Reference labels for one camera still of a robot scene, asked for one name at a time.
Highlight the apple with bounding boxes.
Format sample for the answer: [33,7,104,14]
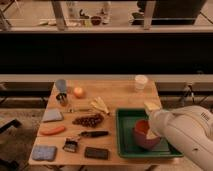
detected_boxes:
[73,87,84,98]

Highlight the white cup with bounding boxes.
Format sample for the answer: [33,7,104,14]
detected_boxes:
[135,75,148,91]

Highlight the green plastic tray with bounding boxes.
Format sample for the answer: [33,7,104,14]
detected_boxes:
[115,108,183,159]

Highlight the blue cup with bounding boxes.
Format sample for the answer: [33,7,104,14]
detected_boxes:
[55,79,67,93]

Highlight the metal cup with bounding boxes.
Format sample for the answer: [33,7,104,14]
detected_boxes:
[56,93,68,106]

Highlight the yellow bananas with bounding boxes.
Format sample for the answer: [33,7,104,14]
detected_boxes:
[91,97,110,114]

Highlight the bunch of dark grapes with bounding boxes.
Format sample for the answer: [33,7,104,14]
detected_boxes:
[72,114,104,128]

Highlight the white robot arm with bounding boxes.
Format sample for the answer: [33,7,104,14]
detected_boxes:
[145,106,213,171]

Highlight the dark bowl in background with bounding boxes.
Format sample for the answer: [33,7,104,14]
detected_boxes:
[91,16,102,26]

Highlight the red bowl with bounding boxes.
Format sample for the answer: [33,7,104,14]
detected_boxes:
[134,120,149,135]

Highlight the orange carrot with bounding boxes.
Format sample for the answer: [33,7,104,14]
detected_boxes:
[39,126,66,136]

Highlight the grey blue sponge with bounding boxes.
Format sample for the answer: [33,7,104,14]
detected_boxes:
[42,109,63,122]

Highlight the black binder clip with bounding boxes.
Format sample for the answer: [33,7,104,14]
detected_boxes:
[63,138,79,153]

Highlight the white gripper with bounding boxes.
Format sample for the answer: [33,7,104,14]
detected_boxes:
[146,109,171,139]

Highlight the metal fork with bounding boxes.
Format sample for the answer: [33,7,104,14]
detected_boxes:
[66,108,93,113]

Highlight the dark purple bowl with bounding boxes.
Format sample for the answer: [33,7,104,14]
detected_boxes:
[132,125,161,150]

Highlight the black rectangular block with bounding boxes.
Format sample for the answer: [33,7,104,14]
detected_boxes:
[84,147,109,160]

